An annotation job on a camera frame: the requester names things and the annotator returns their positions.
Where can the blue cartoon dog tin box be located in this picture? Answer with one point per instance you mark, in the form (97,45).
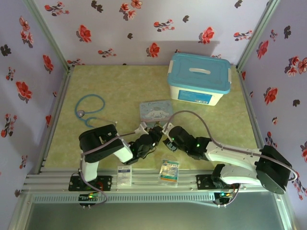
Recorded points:
(156,111)

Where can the clear plastic bag printed packets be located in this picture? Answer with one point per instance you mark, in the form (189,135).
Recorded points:
(169,172)

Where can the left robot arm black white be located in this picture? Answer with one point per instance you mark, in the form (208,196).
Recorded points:
(100,143)

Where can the white flat packet blue label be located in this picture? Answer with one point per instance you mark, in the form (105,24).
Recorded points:
(124,176)

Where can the blue stethoscope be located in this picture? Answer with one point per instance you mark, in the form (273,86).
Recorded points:
(90,105)

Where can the white storage box blue lid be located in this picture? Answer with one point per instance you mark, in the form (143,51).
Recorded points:
(199,74)

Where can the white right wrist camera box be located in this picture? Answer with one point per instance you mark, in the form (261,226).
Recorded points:
(167,129)

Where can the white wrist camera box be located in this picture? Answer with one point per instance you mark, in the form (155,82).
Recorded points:
(167,129)
(141,128)

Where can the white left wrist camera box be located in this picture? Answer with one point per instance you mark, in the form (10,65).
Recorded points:
(141,128)

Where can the aluminium front frame rail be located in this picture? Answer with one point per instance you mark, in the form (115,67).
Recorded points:
(148,182)

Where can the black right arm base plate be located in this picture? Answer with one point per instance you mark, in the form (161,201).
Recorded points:
(204,182)

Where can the aluminium side frame rail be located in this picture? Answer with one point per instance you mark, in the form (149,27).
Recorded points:
(57,110)
(249,105)

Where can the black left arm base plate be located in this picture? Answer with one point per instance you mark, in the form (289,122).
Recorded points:
(76,185)

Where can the aluminium frame post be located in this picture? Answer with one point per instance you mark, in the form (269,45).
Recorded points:
(259,33)
(48,33)

